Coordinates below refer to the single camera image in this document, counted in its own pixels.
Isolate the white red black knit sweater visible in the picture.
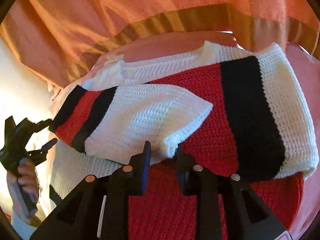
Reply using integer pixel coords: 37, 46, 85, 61
49, 42, 319, 239

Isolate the person's left hand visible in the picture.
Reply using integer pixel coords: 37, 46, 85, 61
6, 158, 41, 224

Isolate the grey white patterned cloth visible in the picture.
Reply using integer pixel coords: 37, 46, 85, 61
11, 211, 37, 240

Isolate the orange curtain with brown band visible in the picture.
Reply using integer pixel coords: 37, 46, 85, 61
1, 0, 319, 87

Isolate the pink checkered bed sheet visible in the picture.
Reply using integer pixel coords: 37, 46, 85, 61
47, 32, 319, 239

